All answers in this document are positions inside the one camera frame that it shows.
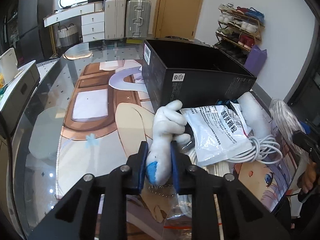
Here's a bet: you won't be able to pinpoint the white blue plush toy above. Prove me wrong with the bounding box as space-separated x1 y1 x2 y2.
146 100 190 186

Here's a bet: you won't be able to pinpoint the bagged white adidas laces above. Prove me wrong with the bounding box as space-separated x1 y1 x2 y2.
269 99 305 155

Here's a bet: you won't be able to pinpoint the person's right hand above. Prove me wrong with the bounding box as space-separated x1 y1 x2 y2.
297 161 317 193

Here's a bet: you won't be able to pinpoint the white printed medicine pouch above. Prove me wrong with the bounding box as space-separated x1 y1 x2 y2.
180 105 252 166

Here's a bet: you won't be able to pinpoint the white fluffy plush pillow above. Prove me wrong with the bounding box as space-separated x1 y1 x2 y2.
238 92 272 139

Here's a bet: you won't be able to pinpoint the anime print desk mat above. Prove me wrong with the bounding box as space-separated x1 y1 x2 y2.
56 60 298 239

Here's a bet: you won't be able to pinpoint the black cardboard box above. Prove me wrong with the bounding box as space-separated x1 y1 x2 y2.
142 39 257 110

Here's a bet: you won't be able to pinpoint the purple shopping bag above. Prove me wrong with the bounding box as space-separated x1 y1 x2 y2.
244 45 267 76

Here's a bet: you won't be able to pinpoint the wooden shoe rack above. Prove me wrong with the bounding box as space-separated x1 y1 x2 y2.
214 3 265 65

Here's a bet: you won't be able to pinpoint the grey side cabinet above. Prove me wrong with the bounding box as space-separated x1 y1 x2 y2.
1 60 40 138

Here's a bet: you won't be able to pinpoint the grey white woven basket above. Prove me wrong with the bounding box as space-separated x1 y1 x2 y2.
57 23 79 47

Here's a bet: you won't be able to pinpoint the white drawer unit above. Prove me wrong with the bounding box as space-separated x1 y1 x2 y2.
81 11 105 42

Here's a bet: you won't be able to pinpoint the silver aluminium suitcase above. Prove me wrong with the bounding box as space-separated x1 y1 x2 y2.
125 0 151 38

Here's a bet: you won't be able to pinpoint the white hard suitcase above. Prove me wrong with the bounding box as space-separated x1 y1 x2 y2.
104 0 126 40

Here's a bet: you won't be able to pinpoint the wooden door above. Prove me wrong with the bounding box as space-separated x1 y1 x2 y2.
152 0 203 40

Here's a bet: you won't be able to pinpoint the white vanity desk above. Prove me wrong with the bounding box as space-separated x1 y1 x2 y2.
43 2 103 27

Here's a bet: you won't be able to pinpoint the black refrigerator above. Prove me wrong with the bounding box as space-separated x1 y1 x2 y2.
18 0 54 63

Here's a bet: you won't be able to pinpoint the white coiled cable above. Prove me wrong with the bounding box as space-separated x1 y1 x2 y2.
224 134 283 165

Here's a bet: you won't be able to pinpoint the zip bag with white rope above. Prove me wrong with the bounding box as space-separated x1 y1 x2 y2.
163 149 238 240

